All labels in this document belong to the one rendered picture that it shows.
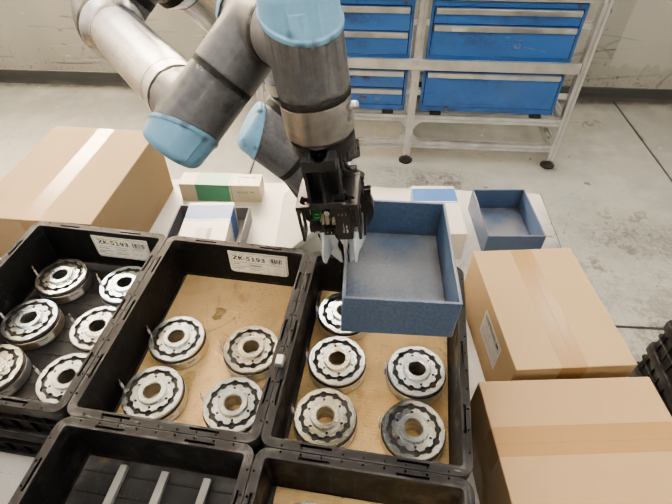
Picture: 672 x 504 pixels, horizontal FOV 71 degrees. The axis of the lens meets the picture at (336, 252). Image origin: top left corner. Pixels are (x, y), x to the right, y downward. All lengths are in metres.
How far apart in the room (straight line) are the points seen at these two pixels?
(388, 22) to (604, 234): 1.49
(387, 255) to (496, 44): 2.03
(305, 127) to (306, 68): 0.06
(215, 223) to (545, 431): 0.87
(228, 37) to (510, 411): 0.69
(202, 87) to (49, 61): 3.74
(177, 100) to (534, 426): 0.71
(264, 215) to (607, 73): 2.99
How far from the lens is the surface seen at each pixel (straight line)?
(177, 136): 0.55
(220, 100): 0.54
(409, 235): 0.78
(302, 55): 0.46
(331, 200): 0.53
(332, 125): 0.49
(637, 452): 0.92
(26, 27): 4.23
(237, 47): 0.54
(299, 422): 0.81
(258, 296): 1.01
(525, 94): 2.82
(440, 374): 0.87
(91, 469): 0.90
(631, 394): 0.97
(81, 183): 1.33
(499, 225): 1.43
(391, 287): 0.70
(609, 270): 2.53
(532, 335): 0.97
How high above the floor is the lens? 1.59
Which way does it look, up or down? 44 degrees down
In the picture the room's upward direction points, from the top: straight up
